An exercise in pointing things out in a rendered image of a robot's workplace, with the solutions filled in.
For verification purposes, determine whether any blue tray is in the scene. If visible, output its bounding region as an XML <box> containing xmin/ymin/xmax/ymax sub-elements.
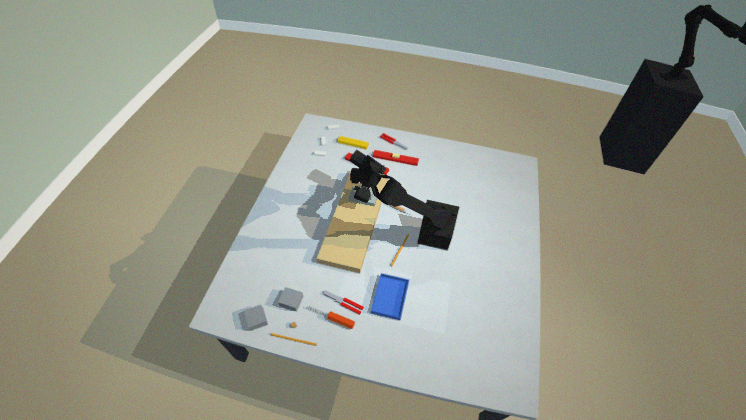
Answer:
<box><xmin>371</xmin><ymin>273</ymin><xmax>410</xmax><ymax>320</ymax></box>

